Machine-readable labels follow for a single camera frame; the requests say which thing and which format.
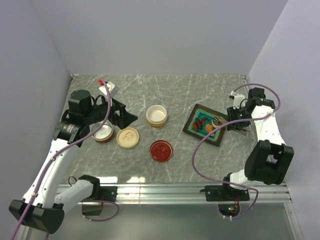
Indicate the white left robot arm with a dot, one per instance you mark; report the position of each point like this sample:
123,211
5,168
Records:
41,208

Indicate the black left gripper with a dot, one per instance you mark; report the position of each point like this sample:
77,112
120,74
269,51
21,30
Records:
125,118

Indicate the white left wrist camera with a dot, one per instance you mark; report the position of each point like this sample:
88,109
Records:
112,88

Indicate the brown steel-lined container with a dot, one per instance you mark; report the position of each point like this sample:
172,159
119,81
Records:
105,134

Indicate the orange fried chicken piece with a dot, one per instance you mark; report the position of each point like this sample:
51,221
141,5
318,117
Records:
209,128

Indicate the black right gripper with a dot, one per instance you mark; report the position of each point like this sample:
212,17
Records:
231,114

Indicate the teal square ceramic plate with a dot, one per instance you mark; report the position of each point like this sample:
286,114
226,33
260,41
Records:
200,111

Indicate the dark brown sausage piece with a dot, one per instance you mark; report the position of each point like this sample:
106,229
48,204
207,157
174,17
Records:
197,124

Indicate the red-brown sausage piece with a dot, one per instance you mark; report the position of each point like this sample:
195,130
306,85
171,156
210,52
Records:
204,119

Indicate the cream round lid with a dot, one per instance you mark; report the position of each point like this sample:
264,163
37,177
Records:
128,137

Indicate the red round lid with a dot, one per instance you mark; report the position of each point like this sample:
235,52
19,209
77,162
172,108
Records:
161,151

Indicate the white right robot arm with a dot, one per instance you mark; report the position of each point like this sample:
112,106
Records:
270,159

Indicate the cream round container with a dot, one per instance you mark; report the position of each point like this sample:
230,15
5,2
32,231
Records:
156,115

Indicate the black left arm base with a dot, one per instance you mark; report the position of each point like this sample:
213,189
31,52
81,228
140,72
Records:
96,205

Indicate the beige steamed bun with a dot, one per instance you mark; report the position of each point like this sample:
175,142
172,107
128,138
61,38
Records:
216,122

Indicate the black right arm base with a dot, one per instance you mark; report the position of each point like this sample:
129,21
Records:
224,193

